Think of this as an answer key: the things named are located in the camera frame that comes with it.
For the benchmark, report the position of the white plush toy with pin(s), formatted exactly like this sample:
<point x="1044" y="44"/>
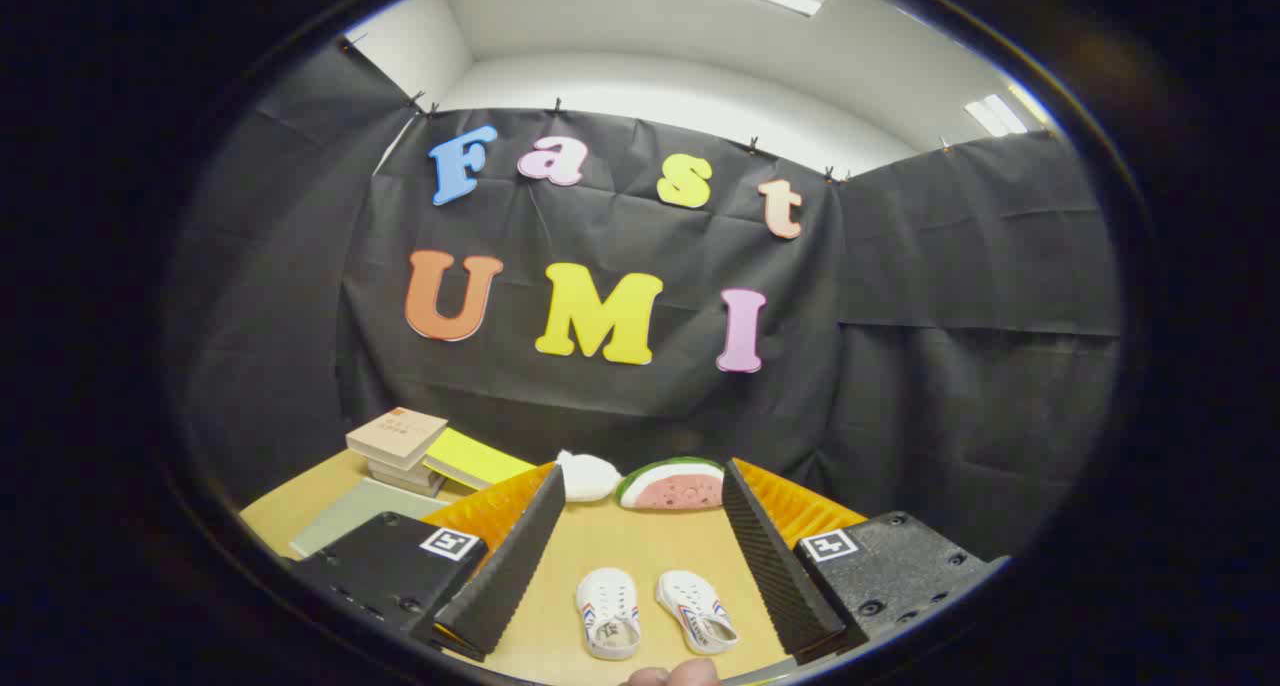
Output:
<point x="588" y="476"/>

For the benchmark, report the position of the white canvas shoe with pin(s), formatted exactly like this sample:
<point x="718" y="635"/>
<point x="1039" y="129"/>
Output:
<point x="608" y="611"/>
<point x="697" y="611"/>

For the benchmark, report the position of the tan paperback book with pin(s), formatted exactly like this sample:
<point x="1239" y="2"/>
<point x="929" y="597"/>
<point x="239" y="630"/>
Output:
<point x="395" y="434"/>

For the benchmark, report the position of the black backdrop cloth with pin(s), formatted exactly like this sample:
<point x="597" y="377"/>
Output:
<point x="950" y="366"/>

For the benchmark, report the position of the small ceiling light panel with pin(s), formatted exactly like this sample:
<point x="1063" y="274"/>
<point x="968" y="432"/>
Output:
<point x="995" y="114"/>

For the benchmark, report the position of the grey-green fabric storage box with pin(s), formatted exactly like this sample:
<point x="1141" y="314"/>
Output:
<point x="350" y="516"/>

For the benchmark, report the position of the dark blue book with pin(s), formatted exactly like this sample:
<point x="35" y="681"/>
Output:
<point x="415" y="486"/>

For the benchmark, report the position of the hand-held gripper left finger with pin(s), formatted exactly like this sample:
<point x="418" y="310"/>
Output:
<point x="515" y="566"/>

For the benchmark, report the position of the watermelon slice plush toy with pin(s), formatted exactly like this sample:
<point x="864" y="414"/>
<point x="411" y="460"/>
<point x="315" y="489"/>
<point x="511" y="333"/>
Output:
<point x="670" y="488"/>

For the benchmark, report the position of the yellow book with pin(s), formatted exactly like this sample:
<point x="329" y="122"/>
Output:
<point x="470" y="458"/>

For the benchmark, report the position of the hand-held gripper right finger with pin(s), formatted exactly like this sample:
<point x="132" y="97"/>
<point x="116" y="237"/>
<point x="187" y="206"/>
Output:
<point x="775" y="566"/>

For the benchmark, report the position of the cream book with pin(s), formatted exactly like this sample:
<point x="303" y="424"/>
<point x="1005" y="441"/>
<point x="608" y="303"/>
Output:
<point x="400" y="471"/>

